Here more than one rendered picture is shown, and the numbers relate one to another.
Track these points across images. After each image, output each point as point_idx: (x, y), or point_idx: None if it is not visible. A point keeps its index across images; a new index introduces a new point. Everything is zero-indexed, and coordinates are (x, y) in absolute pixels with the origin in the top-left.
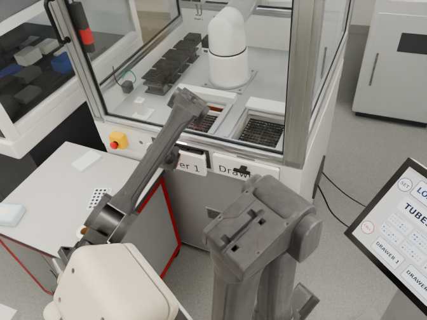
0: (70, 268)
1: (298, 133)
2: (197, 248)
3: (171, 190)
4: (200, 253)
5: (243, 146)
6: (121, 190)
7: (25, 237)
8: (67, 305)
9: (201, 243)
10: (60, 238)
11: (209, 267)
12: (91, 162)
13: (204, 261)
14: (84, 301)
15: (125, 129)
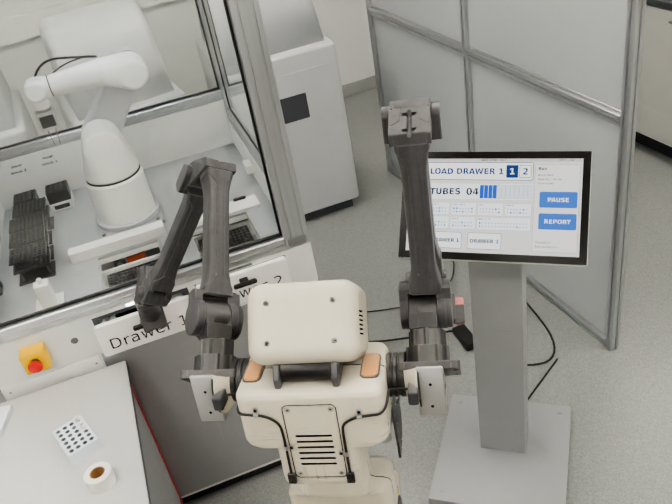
0: (261, 305)
1: (290, 194)
2: (204, 496)
3: (141, 400)
4: (214, 498)
5: (230, 253)
6: (209, 273)
7: None
8: (280, 336)
9: (211, 473)
10: None
11: (242, 502)
12: (3, 419)
13: (228, 501)
14: (301, 309)
15: (42, 332)
